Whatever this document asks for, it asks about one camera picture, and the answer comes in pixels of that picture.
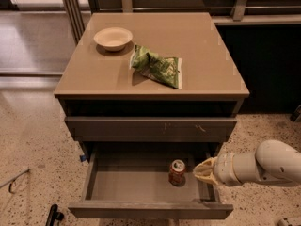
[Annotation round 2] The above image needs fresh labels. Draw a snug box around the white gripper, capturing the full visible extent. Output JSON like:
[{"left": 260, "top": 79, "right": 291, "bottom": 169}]
[{"left": 194, "top": 153, "right": 241, "bottom": 186}]

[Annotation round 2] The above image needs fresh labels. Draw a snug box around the black object on floor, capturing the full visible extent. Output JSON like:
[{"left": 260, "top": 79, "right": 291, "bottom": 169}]
[{"left": 45, "top": 204, "right": 64, "bottom": 226}]

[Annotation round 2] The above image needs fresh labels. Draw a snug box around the grey drawer cabinet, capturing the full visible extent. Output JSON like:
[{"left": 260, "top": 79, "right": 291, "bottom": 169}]
[{"left": 55, "top": 13, "right": 249, "bottom": 155}]

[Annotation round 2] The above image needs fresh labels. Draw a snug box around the white paper bowl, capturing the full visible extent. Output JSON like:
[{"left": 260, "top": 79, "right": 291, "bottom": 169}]
[{"left": 93, "top": 27, "right": 133, "bottom": 52}]

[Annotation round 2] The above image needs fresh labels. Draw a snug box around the red coke can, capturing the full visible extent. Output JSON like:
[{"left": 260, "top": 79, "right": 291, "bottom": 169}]
[{"left": 168, "top": 159, "right": 186, "bottom": 186}]

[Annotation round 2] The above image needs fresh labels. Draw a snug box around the green chip bag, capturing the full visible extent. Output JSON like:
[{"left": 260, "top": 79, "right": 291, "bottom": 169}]
[{"left": 130, "top": 44, "right": 183, "bottom": 89}]

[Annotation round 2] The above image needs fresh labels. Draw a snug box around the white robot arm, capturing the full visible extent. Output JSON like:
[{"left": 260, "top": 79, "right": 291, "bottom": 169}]
[{"left": 193, "top": 140, "right": 301, "bottom": 186}]

